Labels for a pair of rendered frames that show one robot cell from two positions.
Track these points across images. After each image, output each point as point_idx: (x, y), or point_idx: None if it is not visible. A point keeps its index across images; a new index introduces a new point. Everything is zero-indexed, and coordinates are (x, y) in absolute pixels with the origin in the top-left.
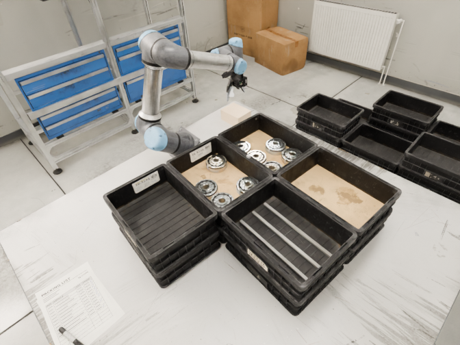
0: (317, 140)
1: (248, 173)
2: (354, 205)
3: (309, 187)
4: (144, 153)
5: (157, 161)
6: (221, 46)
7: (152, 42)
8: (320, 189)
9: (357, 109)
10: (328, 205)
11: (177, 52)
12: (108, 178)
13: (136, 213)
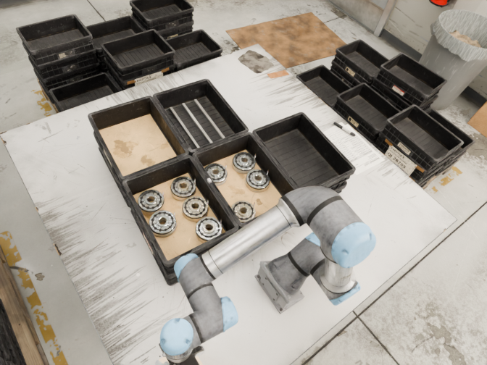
0: (76, 278)
1: None
2: (125, 139)
3: (153, 164)
4: (340, 311)
5: (317, 289)
6: (212, 321)
7: (345, 202)
8: (145, 159)
9: None
10: (147, 144)
11: (301, 187)
12: (375, 270)
13: (322, 174)
